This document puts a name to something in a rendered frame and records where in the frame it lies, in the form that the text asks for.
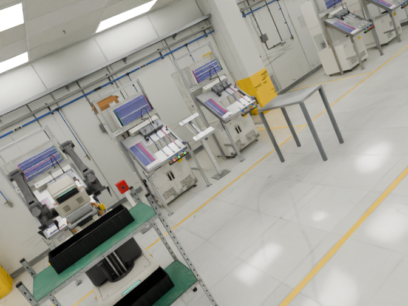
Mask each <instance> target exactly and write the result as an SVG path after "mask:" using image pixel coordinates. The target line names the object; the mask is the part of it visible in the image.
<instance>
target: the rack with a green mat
mask: <svg viewBox="0 0 408 306"><path fill-rule="evenodd" d="M129 190H130V191H131V193H132V194H133V196H134V197H135V199H136V201H137V202H138V204H136V205H135V206H134V207H132V208H131V209H130V210H128V211H129V212H130V214H131V215H132V217H133V218H134V221H133V222H132V223H130V224H129V225H128V226H126V227H125V228H123V229H122V230H121V231H119V232H118V233H116V234H115V235H114V236H112V237H111V238H110V239H108V240H107V241H105V242H104V243H102V244H101V245H100V246H98V247H96V248H95V249H94V250H92V251H91V252H90V253H88V254H87V255H85V256H84V257H82V258H81V259H80V260H78V261H77V262H75V263H74V264H73V265H71V266H70V267H69V268H67V269H66V270H64V271H63V272H62V273H60V274H58V273H57V272H56V271H55V270H54V269H53V267H52V266H51V265H49V266H48V267H47V268H45V269H44V270H42V271H41V272H39V273H38V274H36V273H35V271H34V270H33V268H32V267H31V266H30V265H29V263H28V262H27V261H26V260H25V259H24V258H23V259H21V260H20V261H19V262H20V263H21V264H22V266H23V267H24V268H25V269H26V270H27V272H28V273H29V275H31V277H32V278H33V294H31V292H29V290H28V289H27V288H26V286H25V285H24V284H23V283H22V282H21V281H20V282H18V283H17V284H16V288H17V289H18V290H19V291H20V292H21V294H22V295H23V296H24V297H25V298H26V299H27V301H28V302H29V303H30V305H31V306H41V305H42V304H43V303H45V301H47V300H48V299H50V301H51V302H52V303H53V305H54V306H62V305H61V304H60V303H59V302H58V300H57V299H56V297H55V296H54V295H55V294H57V292H59V291H60V290H62V289H63V288H64V287H66V286H67V285H69V284H70V283H71V282H73V281H74V280H75V279H76V278H78V277H79V276H81V275H82V274H83V273H85V272H86V271H87V270H89V269H90V268H92V267H93V266H94V265H95V264H97V263H98V262H99V261H101V260H102V259H104V258H105V257H106V256H107V255H109V254H110V253H111V252H113V251H114V250H116V249H117V248H118V247H120V246H121V245H122V244H124V243H125V242H126V241H128V240H129V239H130V238H131V237H133V236H134V235H136V234H137V233H139V232H140V231H141V230H142V229H144V228H145V227H147V226H148V225H149V224H150V223H151V225H152V226H153V227H154V229H155V231H156V232H157V234H158V236H159V237H160V238H161V241H162V242H163V243H164V245H165V247H166V248H167V250H168V251H169V253H170V255H171V256H172V258H173V259H174V261H173V262H172V263H171V264H169V265H168V266H167V267H166V268H165V269H164V270H165V271H166V272H167V273H168V274H169V277H170V278H171V280H172V281H173V283H174V285H175V286H174V287H173V288H171V289H170V290H169V291H168V292H167V293H166V294H165V295H164V296H162V297H161V298H160V299H159V300H158V301H157V302H156V303H155V304H153V305H152V306H175V305H176V304H177V303H178V302H180V301H181V300H182V299H183V298H184V297H185V296H186V295H187V294H188V293H189V292H190V291H192V290H193V292H196V291H197V288H196V286H197V285H198V284H200V286H201V287H202V289H203V290H204V292H205V294H206V295H207V297H208V299H209V300H210V302H211V303H212V305H213V306H218V305H217V302H216V301H215V299H214V298H213V296H212V294H211V293H210V291H209V290H208V288H207V286H206V285H205V283H204V281H203V280H202V278H201V277H200V275H199V273H198V272H197V270H196V268H195V267H194V265H193V264H192V262H191V260H190V259H189V257H188V255H187V254H186V252H185V251H184V249H183V247H182V246H181V244H180V242H179V241H178V239H177V238H176V236H175V234H174V233H173V231H172V229H171V228H170V226H169V225H168V223H167V221H166V219H165V218H164V217H163V214H162V213H161V211H160V210H159V208H158V206H157V205H156V203H155V202H154V200H153V198H152V197H151V195H150V193H147V194H145V197H146V198H147V200H148V202H149V203H150V205H151V206H149V205H147V204H145V203H143V202H142V201H141V199H140V198H139V196H138V194H137V193H136V191H135V189H134V188H133V186H130V187H129ZM157 218H159V219H160V221H161V223H162V224H163V226H164V228H165V229H166V231H167V232H168V234H169V236H170V237H171V239H172V241H173V242H174V243H175V245H176V247H177V249H178V250H179V252H180V254H181V255H182V256H183V258H184V260H185V262H186V263H187V264H188V267H189V268H188V267H187V266H186V265H185V264H184V263H182V262H181V261H180V260H178V258H177V256H176V255H175V253H174V252H173V250H172V248H171V247H170V245H169V243H168V242H167V240H166V239H165V237H164V235H163V234H162V232H161V231H160V229H159V228H158V226H157V224H156V223H155V221H154V220H156V219H157Z"/></svg>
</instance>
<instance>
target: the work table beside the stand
mask: <svg viewBox="0 0 408 306"><path fill-rule="evenodd" d="M317 90H318V91H319V93H320V96H321V98H322V101H323V103H324V106H325V108H326V110H327V113H328V116H329V118H330V121H331V123H332V125H333V128H334V130H335V133H336V136H337V138H338V140H339V143H340V144H343V142H344V140H343V138H342V135H341V133H340V130H339V128H338V125H337V123H336V120H335V118H334V115H333V112H332V110H331V108H330V105H329V103H328V100H327V97H326V95H325V92H324V90H323V88H322V85H321V84H320V85H317V86H312V87H308V88H305V89H301V90H297V91H294V92H290V93H285V94H282V95H278V96H276V97H275V98H273V99H272V100H271V101H270V102H268V103H267V104H266V105H264V106H263V107H262V108H260V109H259V110H258V114H259V116H260V118H261V120H262V122H263V125H264V126H265V129H266V130H267V133H268V135H269V137H270V139H271V142H272V144H273V146H274V148H275V150H276V152H277V154H278V156H279V159H280V161H281V163H283V162H284V161H285V160H284V157H283V155H282V153H281V151H280V149H279V147H278V145H277V143H276V140H275V138H274V136H273V133H272V131H271V129H270V127H269V125H268V123H267V121H266V119H265V116H264V114H263V112H264V111H269V110H273V109H278V108H280V109H281V111H282V113H283V115H284V117H285V120H286V122H287V124H288V127H289V128H290V131H291V133H292V136H293V138H294V140H295V142H296V144H297V147H301V144H300V141H299V139H298V136H297V135H296V132H295V130H294V128H293V125H292V123H291V121H290V119H289V116H288V114H287V111H286V110H285V107H286V106H291V105H295V104H299V105H300V107H301V110H302V112H303V115H304V117H305V119H306V121H307V124H308V127H309V128H310V131H311V133H312V136H313V138H314V140H315V143H316V145H317V147H318V149H319V152H320V154H321V157H322V159H323V161H327V160H328V158H327V156H326V154H325V151H324V148H323V147H322V144H321V142H320V139H319V137H318V135H317V132H316V130H315V127H314V125H313V123H312V120H311V118H310V116H309V113H308V111H307V108H306V106H305V104H304V101H305V100H306V99H307V98H308V97H310V96H311V95H312V94H314V93H315V92H316V91H317Z"/></svg>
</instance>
